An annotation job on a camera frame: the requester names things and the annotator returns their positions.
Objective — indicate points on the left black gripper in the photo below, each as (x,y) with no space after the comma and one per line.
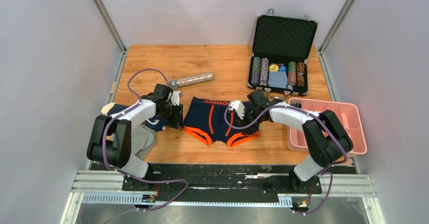
(177,121)

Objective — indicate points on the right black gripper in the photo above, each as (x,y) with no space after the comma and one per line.
(251,130)

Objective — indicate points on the navy orange boxer briefs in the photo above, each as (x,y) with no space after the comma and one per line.
(205,121)

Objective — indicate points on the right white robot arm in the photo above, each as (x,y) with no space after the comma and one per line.
(327,140)

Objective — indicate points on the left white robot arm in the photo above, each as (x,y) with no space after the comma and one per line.
(111,138)

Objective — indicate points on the navy white orange garment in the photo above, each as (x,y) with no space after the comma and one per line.
(155,123)

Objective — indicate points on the purple poker chip stack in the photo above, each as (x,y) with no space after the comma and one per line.
(255,70)

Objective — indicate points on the blue playing card deck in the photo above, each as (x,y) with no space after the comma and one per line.
(278,79)

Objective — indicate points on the glittery silver microphone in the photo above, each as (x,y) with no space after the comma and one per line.
(176,83)

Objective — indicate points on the grey cloth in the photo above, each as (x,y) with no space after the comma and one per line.
(143,141)

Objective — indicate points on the yellow dealer button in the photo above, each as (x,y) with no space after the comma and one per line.
(273,68)

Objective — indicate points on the grey poker chip stack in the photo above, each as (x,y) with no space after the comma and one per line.
(264,71)

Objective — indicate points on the blue dealer button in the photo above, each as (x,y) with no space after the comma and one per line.
(282,68)

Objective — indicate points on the green poker chip stack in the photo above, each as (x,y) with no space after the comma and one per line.
(292,73)

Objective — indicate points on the brown poker chip stack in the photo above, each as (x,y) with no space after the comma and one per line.
(300,74)

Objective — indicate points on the black poker chip case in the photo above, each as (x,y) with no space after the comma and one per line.
(282,40)

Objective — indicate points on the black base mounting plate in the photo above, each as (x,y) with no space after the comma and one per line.
(224,183)

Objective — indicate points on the pink compartment tray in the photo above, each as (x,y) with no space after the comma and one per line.
(347,114)

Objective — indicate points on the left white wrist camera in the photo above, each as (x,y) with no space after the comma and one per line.
(175,98)

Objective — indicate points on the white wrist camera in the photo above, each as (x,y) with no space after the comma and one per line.
(175,98)
(238,107)

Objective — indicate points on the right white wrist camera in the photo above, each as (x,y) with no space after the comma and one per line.
(238,107)

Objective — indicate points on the aluminium frame rail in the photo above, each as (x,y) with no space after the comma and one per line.
(105,187)

